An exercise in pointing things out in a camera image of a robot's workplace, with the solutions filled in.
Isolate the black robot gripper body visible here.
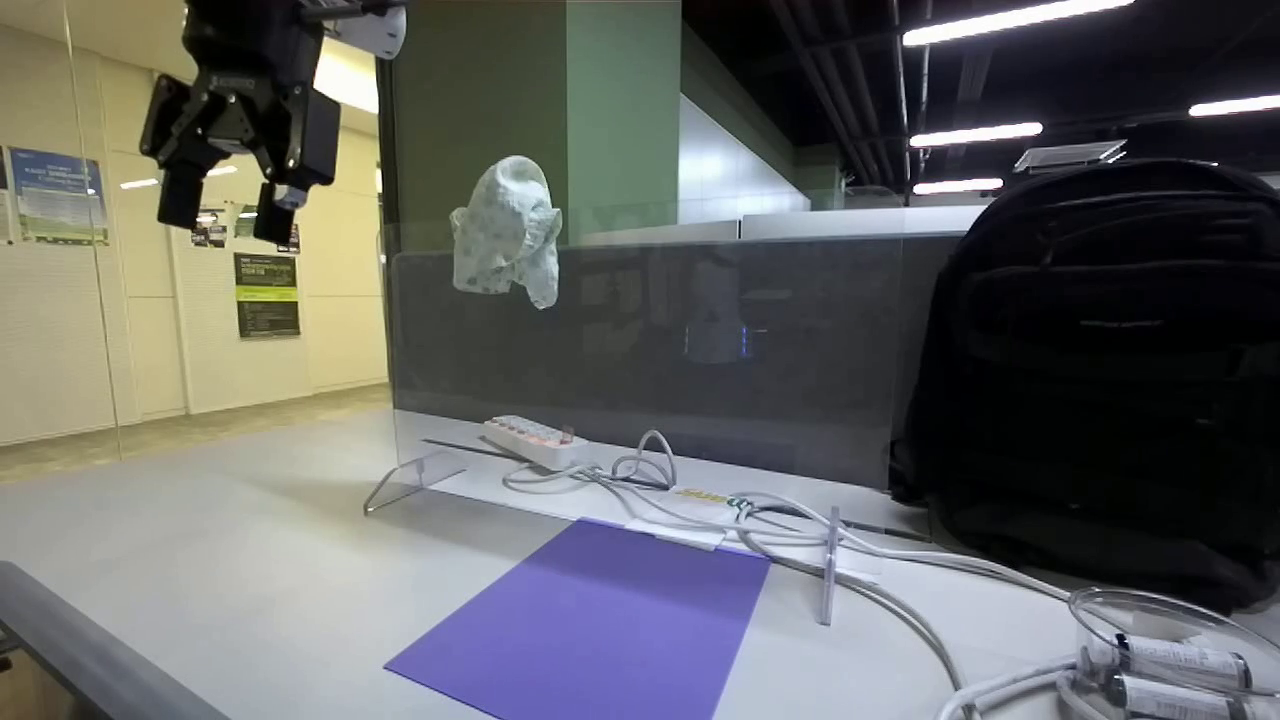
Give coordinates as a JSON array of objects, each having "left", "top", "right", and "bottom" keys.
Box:
[{"left": 180, "top": 0, "right": 330, "bottom": 112}]

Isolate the white patterned cloth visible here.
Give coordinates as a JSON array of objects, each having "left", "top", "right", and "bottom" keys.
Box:
[{"left": 448, "top": 151, "right": 569, "bottom": 317}]

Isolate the green pillar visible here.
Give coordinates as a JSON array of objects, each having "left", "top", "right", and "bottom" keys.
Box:
[{"left": 376, "top": 0, "right": 685, "bottom": 251}]

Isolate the white power strip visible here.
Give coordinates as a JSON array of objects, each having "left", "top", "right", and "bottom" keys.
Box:
[{"left": 476, "top": 411, "right": 592, "bottom": 480}]

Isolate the grey rounded desk edge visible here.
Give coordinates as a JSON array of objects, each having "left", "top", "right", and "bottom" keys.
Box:
[{"left": 0, "top": 555, "right": 229, "bottom": 720}]

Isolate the grey desk partition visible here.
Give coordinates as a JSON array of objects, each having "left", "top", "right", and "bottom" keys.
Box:
[{"left": 385, "top": 203, "right": 994, "bottom": 493}]

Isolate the purple paper sheet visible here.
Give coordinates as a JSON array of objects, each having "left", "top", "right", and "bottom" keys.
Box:
[{"left": 379, "top": 515, "right": 775, "bottom": 720}]

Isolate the fluorescent ceiling light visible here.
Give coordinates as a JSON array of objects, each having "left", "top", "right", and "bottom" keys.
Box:
[
  {"left": 908, "top": 121, "right": 1047, "bottom": 151},
  {"left": 1185, "top": 92, "right": 1280, "bottom": 125},
  {"left": 912, "top": 176, "right": 1010, "bottom": 201},
  {"left": 901, "top": 0, "right": 1136, "bottom": 54}
]

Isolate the blue wall poster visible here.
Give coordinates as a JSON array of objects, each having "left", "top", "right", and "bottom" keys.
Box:
[{"left": 0, "top": 146, "right": 113, "bottom": 249}]

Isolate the dark wall sign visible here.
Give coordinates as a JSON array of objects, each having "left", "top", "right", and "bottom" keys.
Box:
[{"left": 234, "top": 249, "right": 303, "bottom": 343}]

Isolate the white power strip cable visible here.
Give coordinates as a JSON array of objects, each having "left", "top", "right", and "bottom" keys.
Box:
[{"left": 497, "top": 423, "right": 733, "bottom": 515}]

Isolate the thick white cable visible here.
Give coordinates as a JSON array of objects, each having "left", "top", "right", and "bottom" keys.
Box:
[{"left": 724, "top": 493, "right": 970, "bottom": 697}]

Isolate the white cable adapter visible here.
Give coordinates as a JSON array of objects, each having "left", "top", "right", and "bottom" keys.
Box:
[
  {"left": 1075, "top": 634, "right": 1280, "bottom": 697},
  {"left": 1056, "top": 671, "right": 1280, "bottom": 720}
]

